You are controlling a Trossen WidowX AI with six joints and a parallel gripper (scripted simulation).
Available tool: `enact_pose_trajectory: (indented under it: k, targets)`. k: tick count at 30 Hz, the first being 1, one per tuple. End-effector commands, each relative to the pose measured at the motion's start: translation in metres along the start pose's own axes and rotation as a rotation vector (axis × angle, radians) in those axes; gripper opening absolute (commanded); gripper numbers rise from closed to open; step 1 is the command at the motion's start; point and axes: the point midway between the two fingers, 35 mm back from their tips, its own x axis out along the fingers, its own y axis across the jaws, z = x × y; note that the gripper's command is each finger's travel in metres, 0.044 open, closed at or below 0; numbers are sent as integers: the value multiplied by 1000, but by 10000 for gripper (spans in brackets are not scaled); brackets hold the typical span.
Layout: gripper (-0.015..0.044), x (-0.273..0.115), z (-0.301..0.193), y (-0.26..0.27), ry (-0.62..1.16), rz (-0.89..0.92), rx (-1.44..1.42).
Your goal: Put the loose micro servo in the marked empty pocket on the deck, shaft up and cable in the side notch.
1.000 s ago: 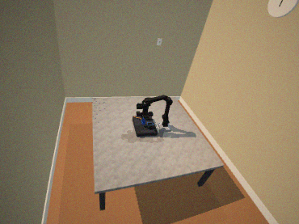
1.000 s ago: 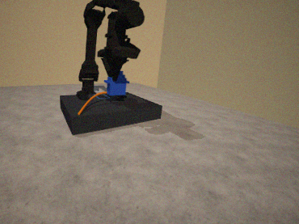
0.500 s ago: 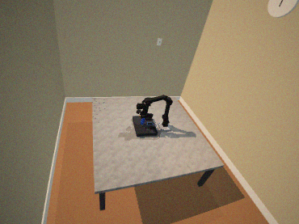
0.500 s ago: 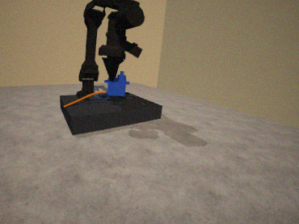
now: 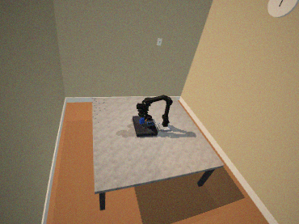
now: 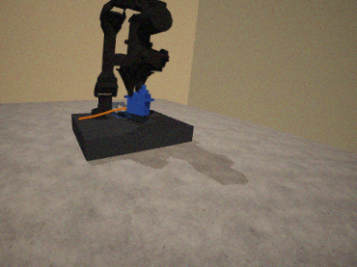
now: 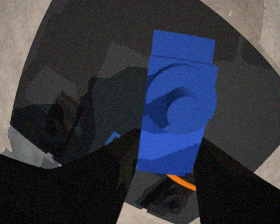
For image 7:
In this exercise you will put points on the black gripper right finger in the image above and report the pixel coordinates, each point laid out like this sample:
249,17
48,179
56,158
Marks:
229,193

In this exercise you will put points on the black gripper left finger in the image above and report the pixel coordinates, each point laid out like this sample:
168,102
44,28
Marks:
90,190

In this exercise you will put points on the dark grey flat deck plate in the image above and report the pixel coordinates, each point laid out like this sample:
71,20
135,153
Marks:
83,85

